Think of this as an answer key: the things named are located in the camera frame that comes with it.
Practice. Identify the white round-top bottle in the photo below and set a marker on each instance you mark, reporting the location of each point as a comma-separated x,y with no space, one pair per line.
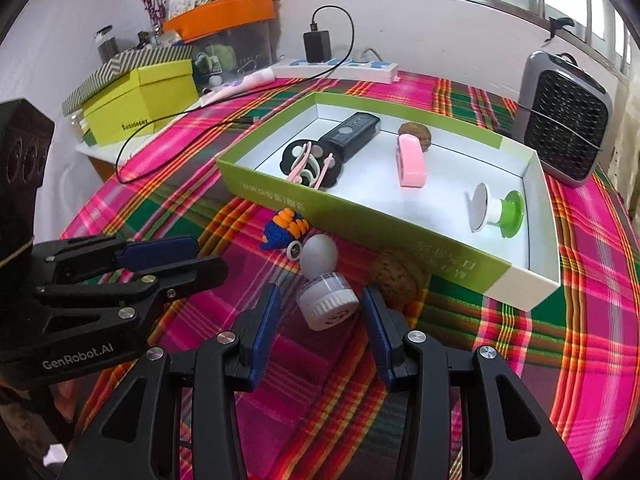
327,305

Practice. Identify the pink and white tube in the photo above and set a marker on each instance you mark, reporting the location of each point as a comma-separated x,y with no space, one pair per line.
250,80

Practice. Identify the dark carved wooden box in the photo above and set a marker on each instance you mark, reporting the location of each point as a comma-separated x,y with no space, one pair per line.
22,160

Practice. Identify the green and white box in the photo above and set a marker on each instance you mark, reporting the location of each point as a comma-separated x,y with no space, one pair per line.
350,210

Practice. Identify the white and green spool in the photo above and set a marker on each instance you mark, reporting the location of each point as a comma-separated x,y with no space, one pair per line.
512,210

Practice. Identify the brown walnut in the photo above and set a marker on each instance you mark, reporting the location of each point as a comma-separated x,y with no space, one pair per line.
417,132
395,272

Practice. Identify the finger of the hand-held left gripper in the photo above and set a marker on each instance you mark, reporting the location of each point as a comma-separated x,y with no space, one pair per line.
160,252
195,272

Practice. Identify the orange tray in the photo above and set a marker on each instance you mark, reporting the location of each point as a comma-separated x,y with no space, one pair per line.
225,12

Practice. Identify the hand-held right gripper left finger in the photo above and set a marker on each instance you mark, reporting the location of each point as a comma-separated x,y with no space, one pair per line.
262,330

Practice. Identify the yellow-green cardboard box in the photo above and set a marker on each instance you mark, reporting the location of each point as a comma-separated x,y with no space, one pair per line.
145,105

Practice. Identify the heart print curtain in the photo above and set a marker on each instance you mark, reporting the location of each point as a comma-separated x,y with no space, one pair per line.
631,125

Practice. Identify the clear glass tank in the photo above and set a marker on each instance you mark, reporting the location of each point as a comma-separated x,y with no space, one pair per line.
250,45

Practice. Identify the grey space heater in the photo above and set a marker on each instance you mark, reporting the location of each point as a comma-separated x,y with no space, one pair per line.
565,125

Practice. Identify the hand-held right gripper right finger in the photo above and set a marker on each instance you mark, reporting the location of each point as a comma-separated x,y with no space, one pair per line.
381,340

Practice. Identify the white power strip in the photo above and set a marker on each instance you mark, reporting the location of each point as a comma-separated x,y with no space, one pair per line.
370,74

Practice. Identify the black remote-shaped device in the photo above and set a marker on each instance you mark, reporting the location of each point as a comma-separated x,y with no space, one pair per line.
350,132

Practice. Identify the black-lidded jar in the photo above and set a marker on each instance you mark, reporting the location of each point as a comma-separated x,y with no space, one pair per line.
107,45

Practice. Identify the black charger adapter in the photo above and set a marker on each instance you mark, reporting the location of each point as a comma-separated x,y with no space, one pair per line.
317,46

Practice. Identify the plaid tablecloth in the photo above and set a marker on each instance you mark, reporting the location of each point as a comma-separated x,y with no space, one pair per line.
575,310

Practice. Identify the black round disc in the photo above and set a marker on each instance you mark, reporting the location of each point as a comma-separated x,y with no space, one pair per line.
290,157

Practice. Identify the pink clip case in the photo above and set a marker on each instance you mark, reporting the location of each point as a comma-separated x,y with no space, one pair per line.
412,165

